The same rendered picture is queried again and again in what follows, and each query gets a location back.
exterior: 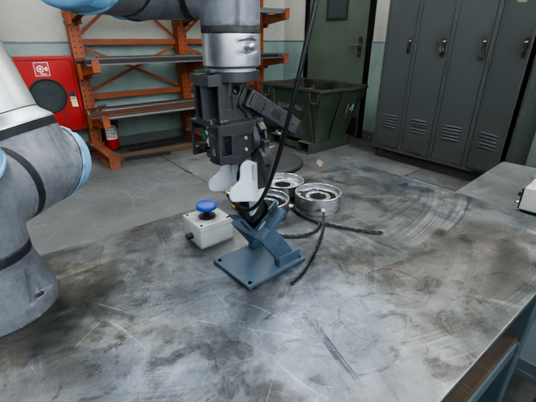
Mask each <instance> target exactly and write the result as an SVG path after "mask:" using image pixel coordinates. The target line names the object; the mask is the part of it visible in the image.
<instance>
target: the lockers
mask: <svg viewBox="0 0 536 402"><path fill-rule="evenodd" d="M483 49H484V53H485V55H484V57H481V58H478V55H479V53H480V50H481V53H483ZM440 50H441V52H443V51H444V55H443V56H440V55H439V53H440ZM535 132H536V0H390V5H389V12H388V24H387V30H386V38H385V44H384V56H383V63H382V70H381V76H380V88H379V95H378V101H377V108H376V120H375V127H374V133H373V140H372V145H373V147H376V151H375V155H377V156H382V157H384V158H388V159H390V160H396V161H399V162H402V163H405V164H411V165H413V166H417V167H419V168H424V169H428V170H431V171H436V172H438V173H442V174H445V175H450V176H453V177H456V178H459V179H464V180H467V181H473V180H474V179H477V178H478V177H480V176H481V175H482V174H484V173H486V172H487V171H489V170H491V169H492V168H493V167H495V166H497V165H498V164H500V163H502V162H507V163H512V164H519V165H523V166H525V164H526V160H527V157H528V154H529V151H530V147H531V145H532V142H533V138H534V134H535Z"/></svg>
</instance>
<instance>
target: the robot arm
mask: <svg viewBox="0 0 536 402"><path fill-rule="evenodd" d="M41 1H42V2H44V3H45V4H47V5H50V6H52V7H55V8H58V9H62V10H65V11H68V12H70V13H73V14H81V15H95V14H103V15H111V16H113V17H114V18H117V19H120V20H129V21H132V22H143V21H146V20H195V19H200V27H201V41H202V53H203V65H204V67H206V68H208V69H206V70H205V73H193V74H192V80H193V89H194V99H195V117H194V118H190V126H191V142H192V151H193V155H196V154H200V153H204V152H206V154H207V156H208V157H210V158H211V159H210V161H211V162H212V163H213V164H217V165H219V166H221V168H220V171H219V172H218V173H217V174H216V175H215V176H213V177H212V178H211V179H210V181H209V188H210V189H211V190H212V191H227V190H228V189H229V187H230V186H231V184H233V183H235V185H234V186H233V187H232V188H231V189H230V191H229V197H230V200H231V201H232V202H249V203H248V204H249V207H252V206H254V205H255V204H256V203H257V202H258V200H259V198H260V197H261V195H262V193H263V191H264V189H265V187H266V184H267V182H268V179H269V177H270V170H271V154H270V141H269V140H268V138H267V133H266V126H265V124H266V125H268V126H270V129H272V130H273V131H275V132H276V133H278V134H282V132H283V128H284V125H285V122H286V116H287V113H288V111H286V110H284V109H283V108H281V107H279V106H278V105H276V104H275V103H274V102H272V101H271V100H269V99H267V98H266V97H264V96H263V95H262V94H260V93H258V92H257V91H255V90H254V89H248V88H247V82H253V81H259V69H256V67H259V66H260V65H261V43H260V0H41ZM201 127H203V130H202V131H201V133H202V138H203V142H199V146H195V133H194V128H201ZM246 158H251V161H250V160H246ZM91 167H92V162H91V156H90V153H89V149H88V147H87V145H86V143H85V142H84V141H83V140H82V138H81V137H80V136H79V135H78V134H77V133H75V132H72V130H71V129H69V128H66V127H63V126H60V125H59V123H58V122H57V120H56V118H55V116H54V114H53V113H52V112H50V111H47V110H45V109H43V108H40V107H39V106H37V104H36V102H35V100H34V99H33V97H32V95H31V93H30V91H29V90H28V88H27V86H26V84H25V82H24V81H23V79H22V76H21V75H20V73H19V72H18V69H17V67H16V66H15V64H14V62H13V60H12V58H11V57H10V55H9V53H8V51H7V49H6V47H5V46H4V44H3V42H2V40H1V38H0V337H3V336H5V335H7V334H9V333H12V332H14V331H16V330H19V329H21V328H23V327H24V326H26V325H28V324H29V323H31V322H33V321H35V320H36V319H38V318H39V317H40V316H41V315H42V314H44V313H45V312H46V311H47V310H48V309H49V308H50V307H51V306H52V305H53V303H54V302H55V301H56V300H57V297H58V295H59V292H60V287H59V284H58V281H57V276H56V274H55V273H54V271H53V270H52V269H51V267H50V266H49V265H48V264H47V263H46V261H45V260H44V259H43V258H42V257H41V255H40V254H39V253H38V252H37V251H36V250H35V249H34V247H33V245H32V242H31V240H30V236H29V232H28V230H27V227H26V222H27V221H29V220H30V219H32V218H33V217H35V216H37V215H39V214H40V213H42V212H43V211H45V210H47V209H48V208H50V207H51V206H53V205H54V204H56V203H58V202H60V201H61V200H63V199H67V198H68V197H70V196H71V195H73V194H74V193H75V192H76V191H77V190H78V189H79V188H81V187H82V186H83V185H84V184H85V182H86V181H87V179H88V178H89V174H90V172H91Z"/></svg>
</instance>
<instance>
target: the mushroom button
mask: <svg viewBox="0 0 536 402"><path fill-rule="evenodd" d="M195 207H196V210H197V211H200V212H203V213H204V215H206V216H208V215H210V211H214V210H215V209H216V208H217V203H216V202H215V201H213V200H209V199H206V200H202V201H199V202H197V204H196V206H195Z"/></svg>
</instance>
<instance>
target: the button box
mask: <svg viewBox="0 0 536 402"><path fill-rule="evenodd" d="M231 223H232V218H230V217H228V215H227V214H226V213H224V212H223V211H221V210H219V209H218V208H216V209H215V210H214V211H210V215H208V216H206V215H204V213H203V212H200V211H193V212H191V213H188V214H185V215H183V226H184V234H185V235H186V238H187V240H189V239H190V240H191V241H192V242H193V243H194V244H196V245H197V246H198V247H199V248H200V249H205V248H207V247H209V246H213V245H215V244H218V243H220V242H224V241H226V240H228V239H230V238H233V226H232V224H231Z"/></svg>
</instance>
